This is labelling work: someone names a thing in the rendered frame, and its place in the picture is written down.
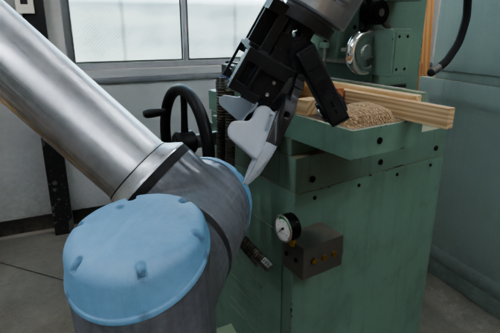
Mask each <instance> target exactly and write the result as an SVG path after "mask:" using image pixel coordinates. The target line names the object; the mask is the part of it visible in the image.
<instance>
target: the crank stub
mask: <svg viewBox="0 0 500 333"><path fill-rule="evenodd" d="M165 114H166V109H159V108H157V109H145V110H143V116H144V117H145V118H153V117H159V116H162V115H165Z"/></svg>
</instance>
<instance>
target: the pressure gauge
mask: <svg viewBox="0 0 500 333"><path fill-rule="evenodd" d="M282 227H283V228H284V230H281V228H282ZM279 230H281V231H279ZM275 231H276V234H277V235H278V238H279V239H280V240H281V241H282V242H285V243H287V242H288V243H289V246H290V247H294V246H295V243H296V239H298V238H299V237H300V235H301V224H300V222H299V220H298V218H297V216H296V215H295V214H294V213H291V212H288V213H284V214H281V215H277V216H276V218H275ZM278 231H279V232H278Z"/></svg>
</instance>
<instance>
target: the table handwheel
mask: <svg viewBox="0 0 500 333"><path fill-rule="evenodd" d="M179 95H180V102H181V131H180V132H175V133H174V134H173V136H172V140H171V132H170V119H171V111H172V107H173V103H174V101H175V99H176V98H177V97H178V96H179ZM188 104H189V106H190V107H191V109H192V112H193V114H194V117H195V119H196V123H197V126H198V129H199V134H195V133H194V132H193V131H192V130H188ZM161 108H162V109H166V114H165V115H162V116H160V133H161V141H162V142H165V143H180V142H182V143H183V144H185V145H186V146H187V147H188V148H189V149H191V150H192V151H193V152H194V153H196V151H197V149H198V148H201V147H202V157H211V158H215V148H214V145H216V142H217V131H213V132H212V129H211V124H210V121H209V119H208V115H207V112H206V110H205V107H204V106H203V104H202V101H201V100H200V99H199V97H198V95H197V94H196V92H195V91H194V90H193V89H192V88H190V87H189V86H187V85H185V84H175V85H173V86H171V87H170V88H169V89H168V90H167V92H166V94H165V96H164V99H163V102H162V105H161Z"/></svg>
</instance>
